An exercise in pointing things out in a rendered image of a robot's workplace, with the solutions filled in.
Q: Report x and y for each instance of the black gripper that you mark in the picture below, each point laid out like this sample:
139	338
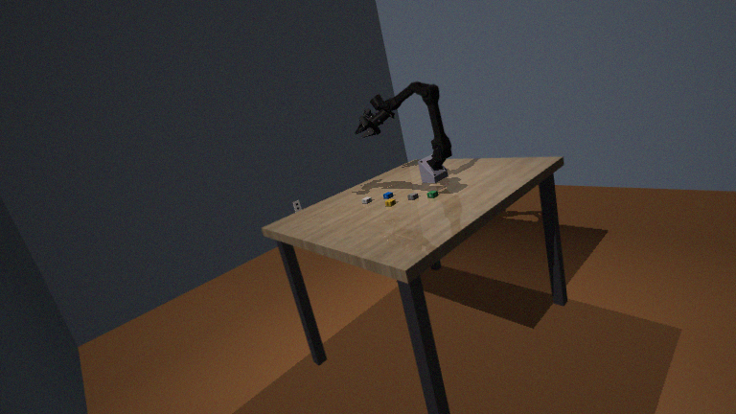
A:
372	125

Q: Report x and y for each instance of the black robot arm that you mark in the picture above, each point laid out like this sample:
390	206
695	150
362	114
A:
430	94

